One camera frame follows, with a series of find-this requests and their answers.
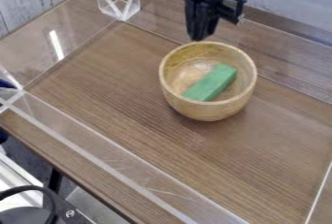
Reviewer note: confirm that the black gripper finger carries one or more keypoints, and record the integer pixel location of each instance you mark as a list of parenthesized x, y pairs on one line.
[(193, 27), (211, 18)]

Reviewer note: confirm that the green rectangular block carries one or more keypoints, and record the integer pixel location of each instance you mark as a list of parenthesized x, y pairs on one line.
[(212, 84)]

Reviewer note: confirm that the light wooden bowl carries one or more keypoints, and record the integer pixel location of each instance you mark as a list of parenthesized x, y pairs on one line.
[(187, 64)]

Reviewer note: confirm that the blue object at left edge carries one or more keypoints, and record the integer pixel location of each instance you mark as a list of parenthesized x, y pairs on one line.
[(6, 84)]

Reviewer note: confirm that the black table leg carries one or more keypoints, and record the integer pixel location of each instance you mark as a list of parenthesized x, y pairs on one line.
[(55, 181)]

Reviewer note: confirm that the clear acrylic corner bracket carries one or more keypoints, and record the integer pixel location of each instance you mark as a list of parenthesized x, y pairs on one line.
[(120, 9)]

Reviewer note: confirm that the clear acrylic front wall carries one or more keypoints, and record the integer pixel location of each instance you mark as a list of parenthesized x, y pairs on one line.
[(144, 192)]

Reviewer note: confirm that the grey metal base plate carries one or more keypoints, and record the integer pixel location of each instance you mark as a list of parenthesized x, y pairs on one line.
[(69, 214)]

